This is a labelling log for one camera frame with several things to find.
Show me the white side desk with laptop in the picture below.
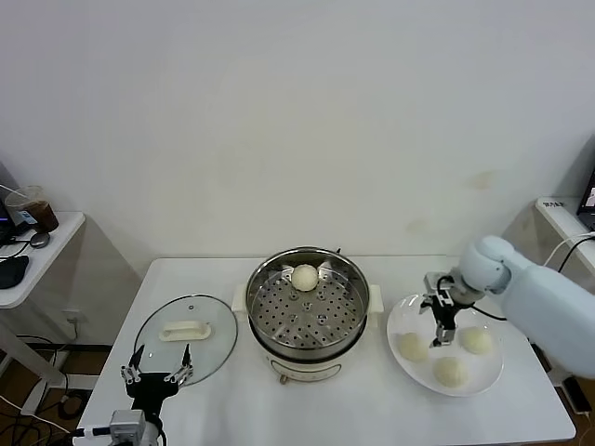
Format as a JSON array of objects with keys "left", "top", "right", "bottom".
[{"left": 534, "top": 197, "right": 595, "bottom": 280}]

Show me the white charging cable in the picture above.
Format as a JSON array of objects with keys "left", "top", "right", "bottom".
[{"left": 543, "top": 234, "right": 595, "bottom": 269}]

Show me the white round plate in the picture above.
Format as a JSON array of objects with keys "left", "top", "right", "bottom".
[{"left": 386, "top": 292, "right": 506, "bottom": 397}]

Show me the stainless steel steamer basket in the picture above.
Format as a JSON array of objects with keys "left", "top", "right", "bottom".
[{"left": 245, "top": 248, "right": 372, "bottom": 362}]

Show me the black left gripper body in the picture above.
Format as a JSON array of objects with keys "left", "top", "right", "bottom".
[{"left": 125, "top": 374, "right": 180, "bottom": 413}]

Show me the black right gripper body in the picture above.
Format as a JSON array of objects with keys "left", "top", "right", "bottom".
[{"left": 430, "top": 295, "right": 461, "bottom": 332}]

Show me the black desk cable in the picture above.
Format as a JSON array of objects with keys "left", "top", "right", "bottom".
[{"left": 0, "top": 236, "right": 36, "bottom": 259}]

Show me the dark laptop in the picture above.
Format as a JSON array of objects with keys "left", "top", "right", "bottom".
[{"left": 575, "top": 166, "right": 595, "bottom": 231}]

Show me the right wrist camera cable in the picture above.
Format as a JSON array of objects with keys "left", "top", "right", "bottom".
[{"left": 473, "top": 305, "right": 508, "bottom": 322}]

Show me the black cable with adapter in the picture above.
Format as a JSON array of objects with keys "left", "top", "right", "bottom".
[{"left": 555, "top": 235, "right": 595, "bottom": 273}]

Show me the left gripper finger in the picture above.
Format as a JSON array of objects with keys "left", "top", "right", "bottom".
[
  {"left": 120, "top": 344, "right": 146, "bottom": 385},
  {"left": 165, "top": 343, "right": 194, "bottom": 386}
]

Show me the dark monitor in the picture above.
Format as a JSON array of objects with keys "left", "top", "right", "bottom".
[{"left": 0, "top": 160, "right": 29, "bottom": 245}]

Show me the cream electric cooking pot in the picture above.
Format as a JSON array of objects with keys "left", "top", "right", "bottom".
[{"left": 231, "top": 282, "right": 385, "bottom": 387}]

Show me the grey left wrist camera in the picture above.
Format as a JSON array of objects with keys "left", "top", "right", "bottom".
[{"left": 109, "top": 409, "right": 147, "bottom": 440}]

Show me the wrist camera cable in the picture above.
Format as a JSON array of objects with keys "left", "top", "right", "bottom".
[
  {"left": 473, "top": 305, "right": 508, "bottom": 322},
  {"left": 72, "top": 425, "right": 113, "bottom": 440}
]

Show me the white steamed baozi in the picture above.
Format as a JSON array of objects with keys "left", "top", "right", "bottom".
[
  {"left": 459, "top": 326, "right": 494, "bottom": 355},
  {"left": 432, "top": 356, "right": 468, "bottom": 387},
  {"left": 398, "top": 332, "right": 429, "bottom": 363},
  {"left": 290, "top": 263, "right": 320, "bottom": 293}
]

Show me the plastic iced coffee cup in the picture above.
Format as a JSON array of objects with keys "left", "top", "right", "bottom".
[{"left": 0, "top": 183, "right": 60, "bottom": 233}]

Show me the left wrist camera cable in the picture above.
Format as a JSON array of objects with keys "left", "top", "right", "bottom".
[{"left": 72, "top": 425, "right": 113, "bottom": 440}]

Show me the white side desk with mouse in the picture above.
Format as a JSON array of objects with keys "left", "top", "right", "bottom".
[{"left": 0, "top": 211, "right": 99, "bottom": 417}]

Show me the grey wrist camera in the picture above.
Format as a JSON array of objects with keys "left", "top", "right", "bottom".
[
  {"left": 423, "top": 271, "right": 456, "bottom": 298},
  {"left": 109, "top": 409, "right": 147, "bottom": 440}
]

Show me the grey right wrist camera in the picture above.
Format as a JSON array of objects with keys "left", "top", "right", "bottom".
[{"left": 423, "top": 271, "right": 456, "bottom": 298}]

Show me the glass lid cream handle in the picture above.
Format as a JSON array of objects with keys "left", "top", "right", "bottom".
[{"left": 133, "top": 294, "right": 239, "bottom": 387}]

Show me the white floor cable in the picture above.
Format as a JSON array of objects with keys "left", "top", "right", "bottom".
[{"left": 0, "top": 394, "right": 75, "bottom": 438}]

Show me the black floor cable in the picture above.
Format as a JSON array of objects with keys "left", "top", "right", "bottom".
[{"left": 13, "top": 320, "right": 97, "bottom": 422}]

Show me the black computer mouse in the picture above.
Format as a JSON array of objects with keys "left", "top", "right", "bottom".
[{"left": 0, "top": 254, "right": 30, "bottom": 289}]

